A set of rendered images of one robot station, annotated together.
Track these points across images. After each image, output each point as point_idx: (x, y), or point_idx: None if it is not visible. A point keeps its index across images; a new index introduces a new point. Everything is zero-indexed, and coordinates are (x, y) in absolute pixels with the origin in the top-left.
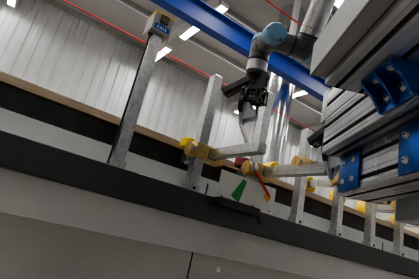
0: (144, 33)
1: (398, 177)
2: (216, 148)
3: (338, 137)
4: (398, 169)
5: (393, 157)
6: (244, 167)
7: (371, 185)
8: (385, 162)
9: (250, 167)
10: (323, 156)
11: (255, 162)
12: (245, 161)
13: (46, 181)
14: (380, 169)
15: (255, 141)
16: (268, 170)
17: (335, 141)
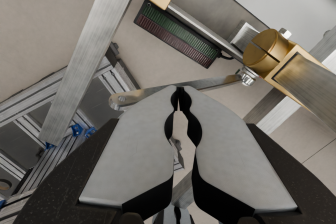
0: None
1: (8, 199)
2: (91, 8)
3: (10, 212)
4: (1, 202)
5: (3, 210)
6: (261, 41)
7: (32, 189)
8: (12, 206)
9: (243, 64)
10: (158, 212)
11: (263, 79)
12: (268, 47)
13: None
14: (18, 201)
15: (40, 131)
16: (270, 104)
17: (18, 207)
